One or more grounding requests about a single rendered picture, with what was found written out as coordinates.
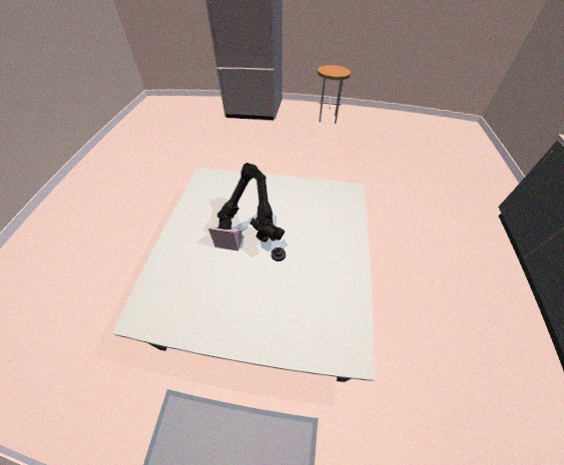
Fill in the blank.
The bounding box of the dark grey round pedestal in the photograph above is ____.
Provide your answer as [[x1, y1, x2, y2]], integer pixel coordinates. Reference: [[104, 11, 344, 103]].
[[272, 247, 285, 261]]

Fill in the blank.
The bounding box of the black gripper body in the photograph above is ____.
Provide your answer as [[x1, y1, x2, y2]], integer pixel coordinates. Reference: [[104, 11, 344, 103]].
[[256, 217, 285, 240]]

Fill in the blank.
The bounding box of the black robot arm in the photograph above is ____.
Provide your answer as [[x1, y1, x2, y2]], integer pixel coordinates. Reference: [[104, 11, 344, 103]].
[[218, 163, 279, 242]]

